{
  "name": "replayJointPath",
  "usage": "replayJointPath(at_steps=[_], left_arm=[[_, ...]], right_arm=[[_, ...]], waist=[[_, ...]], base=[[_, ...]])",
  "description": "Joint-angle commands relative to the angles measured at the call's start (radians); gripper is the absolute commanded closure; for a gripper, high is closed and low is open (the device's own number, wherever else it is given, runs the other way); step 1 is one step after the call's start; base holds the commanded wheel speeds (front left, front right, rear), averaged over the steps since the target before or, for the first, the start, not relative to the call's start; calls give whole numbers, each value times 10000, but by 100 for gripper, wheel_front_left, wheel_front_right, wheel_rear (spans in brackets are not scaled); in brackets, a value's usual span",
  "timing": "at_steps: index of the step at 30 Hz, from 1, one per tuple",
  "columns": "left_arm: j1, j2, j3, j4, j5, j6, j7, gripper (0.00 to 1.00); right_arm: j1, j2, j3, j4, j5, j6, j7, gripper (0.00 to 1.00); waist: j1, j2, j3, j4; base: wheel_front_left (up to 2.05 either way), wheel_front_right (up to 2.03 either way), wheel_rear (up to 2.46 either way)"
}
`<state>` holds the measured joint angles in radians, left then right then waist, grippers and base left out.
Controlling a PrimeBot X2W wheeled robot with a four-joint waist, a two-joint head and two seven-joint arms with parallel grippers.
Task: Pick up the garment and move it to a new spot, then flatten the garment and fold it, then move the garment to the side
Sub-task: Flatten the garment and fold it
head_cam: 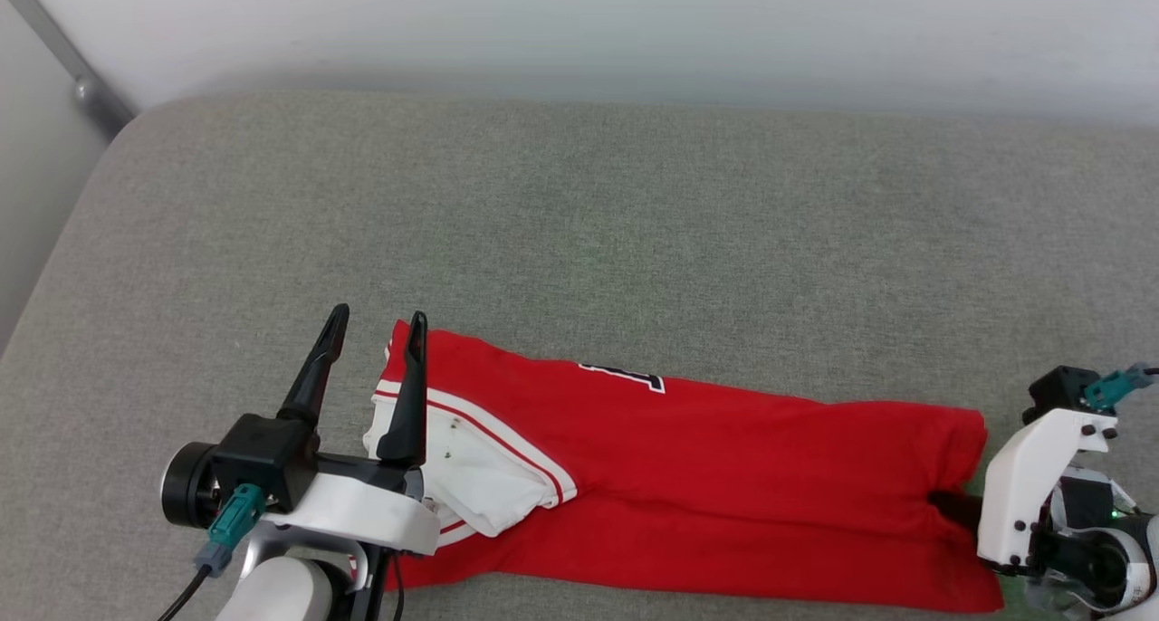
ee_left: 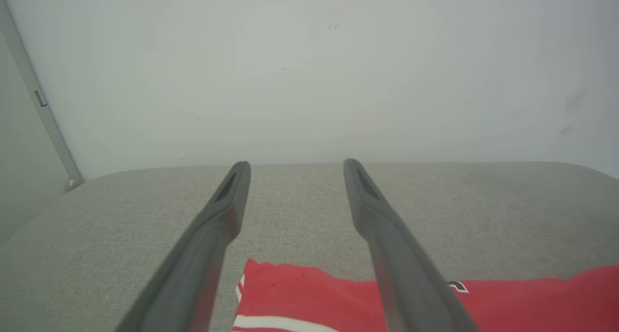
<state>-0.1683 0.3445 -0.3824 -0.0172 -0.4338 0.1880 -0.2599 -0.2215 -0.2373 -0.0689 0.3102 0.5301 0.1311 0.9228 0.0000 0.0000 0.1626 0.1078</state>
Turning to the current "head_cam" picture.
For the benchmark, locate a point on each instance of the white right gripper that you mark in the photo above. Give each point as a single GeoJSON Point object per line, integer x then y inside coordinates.
{"type": "Point", "coordinates": [1014, 494]}

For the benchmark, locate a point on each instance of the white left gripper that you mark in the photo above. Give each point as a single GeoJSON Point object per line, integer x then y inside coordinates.
{"type": "Point", "coordinates": [371, 508]}

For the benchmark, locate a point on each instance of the red white sports jersey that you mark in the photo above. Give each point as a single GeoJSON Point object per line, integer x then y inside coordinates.
{"type": "Point", "coordinates": [706, 476]}

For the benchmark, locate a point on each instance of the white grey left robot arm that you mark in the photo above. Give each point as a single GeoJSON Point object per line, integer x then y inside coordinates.
{"type": "Point", "coordinates": [272, 594]}

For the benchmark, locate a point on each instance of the grey metal pole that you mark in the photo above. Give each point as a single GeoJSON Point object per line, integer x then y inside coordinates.
{"type": "Point", "coordinates": [86, 87]}

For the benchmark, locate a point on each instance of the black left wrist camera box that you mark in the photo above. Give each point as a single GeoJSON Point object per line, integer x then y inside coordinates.
{"type": "Point", "coordinates": [263, 458]}

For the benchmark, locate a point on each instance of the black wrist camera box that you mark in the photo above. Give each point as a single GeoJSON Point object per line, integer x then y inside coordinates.
{"type": "Point", "coordinates": [263, 458]}
{"type": "Point", "coordinates": [1059, 393]}

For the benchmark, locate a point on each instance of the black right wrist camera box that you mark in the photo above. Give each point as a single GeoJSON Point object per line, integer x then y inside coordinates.
{"type": "Point", "coordinates": [1059, 393]}

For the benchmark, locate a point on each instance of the teal left camera connector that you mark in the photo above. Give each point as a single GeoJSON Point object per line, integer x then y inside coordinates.
{"type": "Point", "coordinates": [234, 521]}

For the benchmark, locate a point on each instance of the teal camera connector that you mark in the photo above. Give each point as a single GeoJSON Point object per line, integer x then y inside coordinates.
{"type": "Point", "coordinates": [234, 521]}
{"type": "Point", "coordinates": [1112, 387]}

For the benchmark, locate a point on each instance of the teal right camera connector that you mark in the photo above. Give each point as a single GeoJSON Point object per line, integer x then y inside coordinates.
{"type": "Point", "coordinates": [1112, 387]}

